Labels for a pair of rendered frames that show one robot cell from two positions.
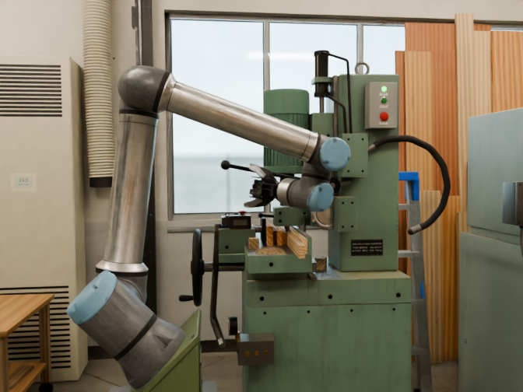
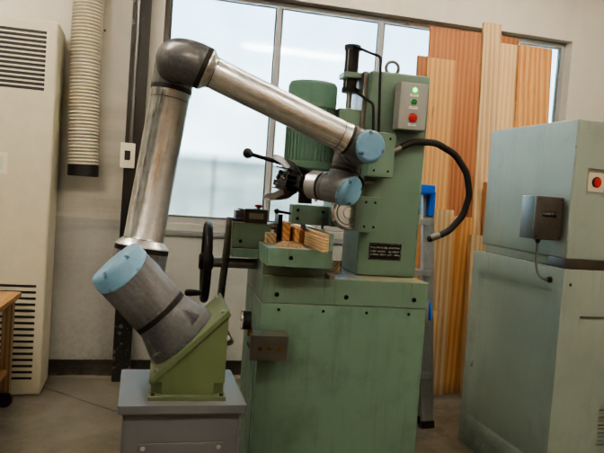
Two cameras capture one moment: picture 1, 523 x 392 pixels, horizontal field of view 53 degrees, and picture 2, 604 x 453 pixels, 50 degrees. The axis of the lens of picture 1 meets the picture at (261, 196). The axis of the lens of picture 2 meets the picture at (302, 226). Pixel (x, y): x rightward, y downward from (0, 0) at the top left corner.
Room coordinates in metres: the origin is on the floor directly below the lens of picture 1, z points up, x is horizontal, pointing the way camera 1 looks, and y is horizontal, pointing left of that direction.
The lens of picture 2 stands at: (-0.31, 0.17, 1.08)
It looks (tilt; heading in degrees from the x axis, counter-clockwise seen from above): 3 degrees down; 353
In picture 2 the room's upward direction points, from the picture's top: 4 degrees clockwise
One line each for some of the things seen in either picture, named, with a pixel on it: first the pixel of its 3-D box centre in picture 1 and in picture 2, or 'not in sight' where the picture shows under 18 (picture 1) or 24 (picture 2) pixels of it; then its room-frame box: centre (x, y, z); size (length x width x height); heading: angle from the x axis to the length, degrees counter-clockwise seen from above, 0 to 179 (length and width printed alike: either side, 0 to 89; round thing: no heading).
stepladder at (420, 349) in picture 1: (401, 283); (409, 303); (2.71, -0.73, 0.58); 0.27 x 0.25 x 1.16; 8
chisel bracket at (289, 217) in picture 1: (292, 218); (309, 217); (1.99, -0.12, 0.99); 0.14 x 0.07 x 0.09; 95
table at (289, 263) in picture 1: (258, 250); (271, 248); (1.99, 0.01, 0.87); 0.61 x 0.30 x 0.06; 5
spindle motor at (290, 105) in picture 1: (286, 132); (310, 127); (1.99, -0.10, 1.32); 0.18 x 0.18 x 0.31
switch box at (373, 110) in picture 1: (380, 106); (410, 107); (1.88, -0.43, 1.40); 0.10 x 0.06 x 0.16; 95
